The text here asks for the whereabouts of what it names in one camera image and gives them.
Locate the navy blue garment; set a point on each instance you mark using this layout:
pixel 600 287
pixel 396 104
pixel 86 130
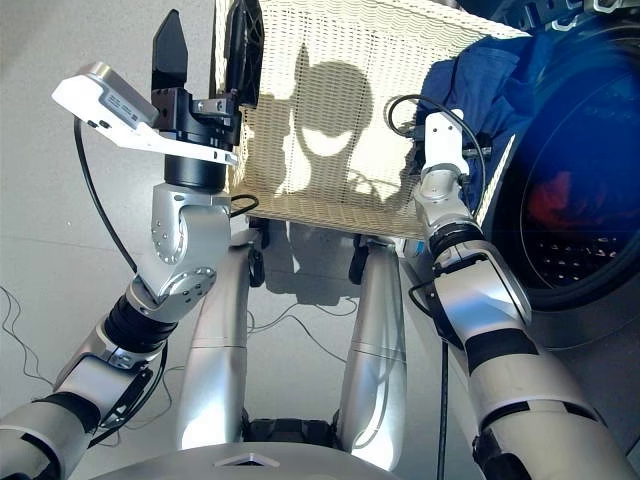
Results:
pixel 480 75

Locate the orange garment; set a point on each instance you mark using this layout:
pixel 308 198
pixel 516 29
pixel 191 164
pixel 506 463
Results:
pixel 565 205

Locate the pale woven laundry basket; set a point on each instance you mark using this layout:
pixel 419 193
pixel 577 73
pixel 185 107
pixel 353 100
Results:
pixel 325 40

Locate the grey washing machine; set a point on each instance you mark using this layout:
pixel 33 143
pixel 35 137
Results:
pixel 590 125

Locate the silver robot torso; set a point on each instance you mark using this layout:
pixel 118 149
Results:
pixel 250 462

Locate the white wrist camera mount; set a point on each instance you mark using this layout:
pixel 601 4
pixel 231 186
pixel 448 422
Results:
pixel 110 105
pixel 445 140

